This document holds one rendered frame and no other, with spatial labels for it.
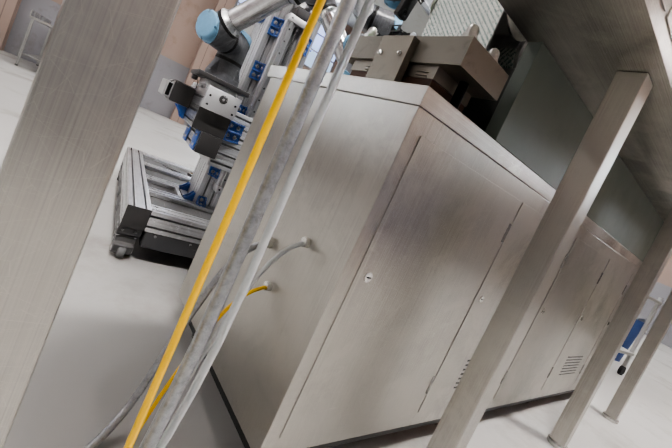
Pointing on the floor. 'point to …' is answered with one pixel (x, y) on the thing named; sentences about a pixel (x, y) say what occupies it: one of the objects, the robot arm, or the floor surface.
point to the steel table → (29, 33)
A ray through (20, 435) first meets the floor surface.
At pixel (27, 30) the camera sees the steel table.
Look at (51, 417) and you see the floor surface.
